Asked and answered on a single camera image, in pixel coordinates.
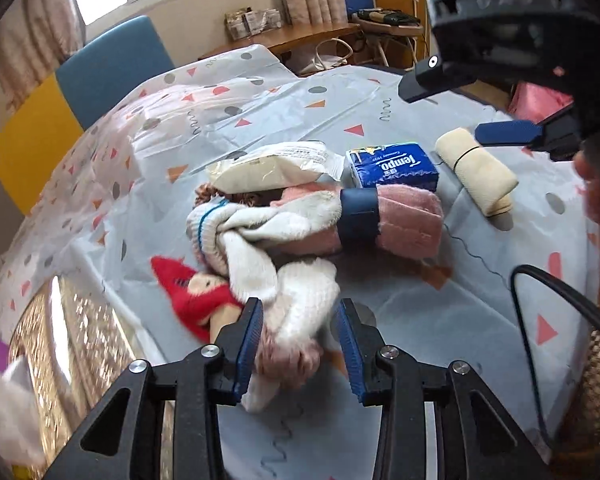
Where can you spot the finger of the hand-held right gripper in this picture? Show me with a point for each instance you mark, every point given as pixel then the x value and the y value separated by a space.
pixel 425 80
pixel 507 132

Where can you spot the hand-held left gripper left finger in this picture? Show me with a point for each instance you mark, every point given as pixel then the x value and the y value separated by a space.
pixel 247 350

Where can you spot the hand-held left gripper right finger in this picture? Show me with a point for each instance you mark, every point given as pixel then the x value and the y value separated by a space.
pixel 351 350

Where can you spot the cream cloth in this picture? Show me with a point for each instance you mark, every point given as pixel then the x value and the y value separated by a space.
pixel 480 170

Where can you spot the white knit sock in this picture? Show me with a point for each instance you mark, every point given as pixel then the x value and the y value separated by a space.
pixel 300 295

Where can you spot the brown satin scrunchie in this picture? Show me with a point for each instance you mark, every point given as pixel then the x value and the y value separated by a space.
pixel 205 192

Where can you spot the pink cloth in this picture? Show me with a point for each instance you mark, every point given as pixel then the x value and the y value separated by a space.
pixel 535 100

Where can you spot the red plush doll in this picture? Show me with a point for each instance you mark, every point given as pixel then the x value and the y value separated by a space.
pixel 190 290

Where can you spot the patterned plastic tablecloth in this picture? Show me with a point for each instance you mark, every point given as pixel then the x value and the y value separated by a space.
pixel 405 285

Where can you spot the blue tissue packet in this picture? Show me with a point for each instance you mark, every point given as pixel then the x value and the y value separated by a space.
pixel 395 167

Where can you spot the small blue chair back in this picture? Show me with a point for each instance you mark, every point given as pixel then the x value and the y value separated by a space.
pixel 360 2

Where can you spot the white bag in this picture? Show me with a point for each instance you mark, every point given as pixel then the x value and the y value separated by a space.
pixel 325 60

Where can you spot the pink towel with navy band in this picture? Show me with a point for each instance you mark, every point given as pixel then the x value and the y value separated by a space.
pixel 410 220

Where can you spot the wooden desk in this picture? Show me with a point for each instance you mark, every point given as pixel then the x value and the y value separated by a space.
pixel 290 37

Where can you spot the beige wet wipes packet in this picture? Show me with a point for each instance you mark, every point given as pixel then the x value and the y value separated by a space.
pixel 270 165

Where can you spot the small boxes on desk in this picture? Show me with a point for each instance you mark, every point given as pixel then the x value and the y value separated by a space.
pixel 252 22

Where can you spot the white tissue paper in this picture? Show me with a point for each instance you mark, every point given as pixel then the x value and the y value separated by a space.
pixel 7 410

